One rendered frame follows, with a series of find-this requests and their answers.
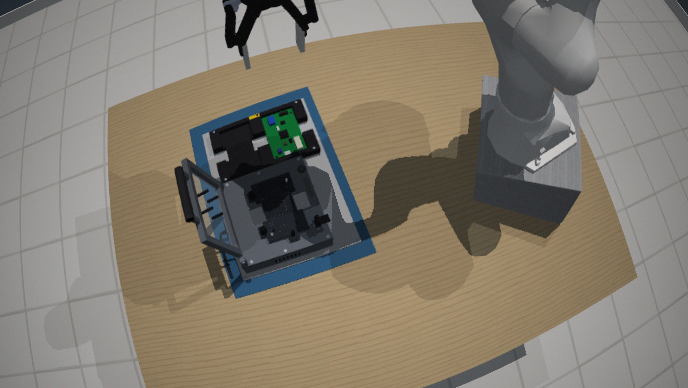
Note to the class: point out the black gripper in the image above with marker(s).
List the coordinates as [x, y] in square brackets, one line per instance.
[253, 11]

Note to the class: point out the green circuit board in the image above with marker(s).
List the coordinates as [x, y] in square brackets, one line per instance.
[283, 133]

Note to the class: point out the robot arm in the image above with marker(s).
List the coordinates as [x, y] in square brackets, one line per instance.
[556, 37]

